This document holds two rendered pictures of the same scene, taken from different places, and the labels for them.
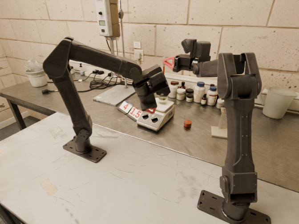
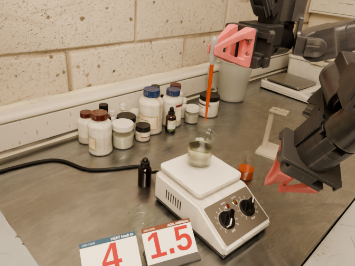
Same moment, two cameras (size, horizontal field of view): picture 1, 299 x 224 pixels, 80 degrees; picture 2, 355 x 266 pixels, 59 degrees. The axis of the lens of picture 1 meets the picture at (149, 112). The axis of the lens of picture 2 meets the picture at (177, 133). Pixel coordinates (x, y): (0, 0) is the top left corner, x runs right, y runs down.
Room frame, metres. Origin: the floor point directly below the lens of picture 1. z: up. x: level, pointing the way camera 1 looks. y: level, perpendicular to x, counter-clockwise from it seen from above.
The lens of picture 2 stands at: (0.78, 0.46, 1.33)
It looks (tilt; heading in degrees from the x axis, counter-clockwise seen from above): 27 degrees down; 285
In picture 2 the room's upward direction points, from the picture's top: 5 degrees clockwise
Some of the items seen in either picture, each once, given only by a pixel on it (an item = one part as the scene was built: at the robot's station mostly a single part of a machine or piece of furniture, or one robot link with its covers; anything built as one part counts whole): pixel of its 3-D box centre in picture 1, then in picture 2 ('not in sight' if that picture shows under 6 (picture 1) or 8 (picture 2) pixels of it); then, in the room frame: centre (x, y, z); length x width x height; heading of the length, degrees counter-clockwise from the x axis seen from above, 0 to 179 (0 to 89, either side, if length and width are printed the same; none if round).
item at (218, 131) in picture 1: (222, 122); (278, 132); (0.72, -0.35, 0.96); 0.08 x 0.08 x 0.13; 75
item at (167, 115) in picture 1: (157, 113); (207, 195); (0.84, -0.04, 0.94); 0.22 x 0.13 x 0.08; 147
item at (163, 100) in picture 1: (163, 97); (201, 148); (0.87, -0.07, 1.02); 0.06 x 0.05 x 0.08; 138
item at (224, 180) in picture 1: (237, 188); not in sight; (0.32, -0.24, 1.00); 0.09 x 0.06 x 0.06; 93
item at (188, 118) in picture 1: (187, 121); (246, 165); (0.78, -0.20, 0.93); 0.04 x 0.04 x 0.06
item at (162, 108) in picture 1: (159, 104); (200, 170); (0.86, -0.06, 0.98); 0.12 x 0.12 x 0.01; 57
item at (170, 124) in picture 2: (204, 99); (170, 119); (1.02, -0.35, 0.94); 0.03 x 0.03 x 0.08
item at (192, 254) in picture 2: (134, 113); (170, 244); (0.87, 0.08, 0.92); 0.09 x 0.06 x 0.04; 40
